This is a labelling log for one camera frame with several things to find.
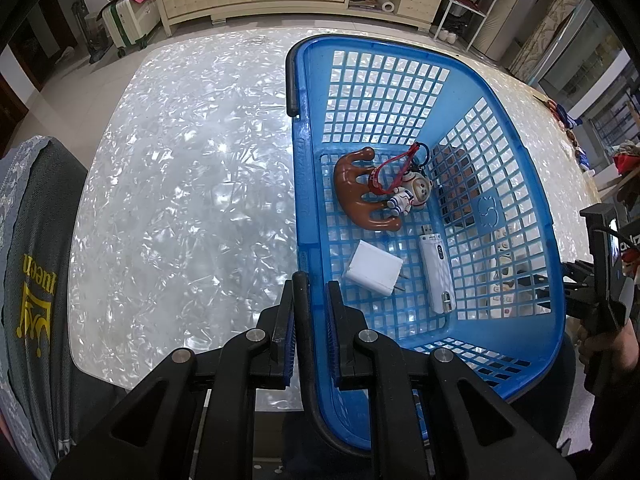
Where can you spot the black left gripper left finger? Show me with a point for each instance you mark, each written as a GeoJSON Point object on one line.
{"type": "Point", "coordinates": [193, 415]}

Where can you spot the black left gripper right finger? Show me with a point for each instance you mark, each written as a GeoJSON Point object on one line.
{"type": "Point", "coordinates": [431, 415]}

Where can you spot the blue plastic basket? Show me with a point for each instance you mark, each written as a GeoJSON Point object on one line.
{"type": "Point", "coordinates": [345, 93]}

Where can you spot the white USB dongle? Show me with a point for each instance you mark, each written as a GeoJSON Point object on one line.
{"type": "Point", "coordinates": [437, 271]}

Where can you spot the brown wooden massage comb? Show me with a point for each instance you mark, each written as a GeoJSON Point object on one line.
{"type": "Point", "coordinates": [361, 206]}

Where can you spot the white green suitcase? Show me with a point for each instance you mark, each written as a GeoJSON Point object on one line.
{"type": "Point", "coordinates": [130, 23]}

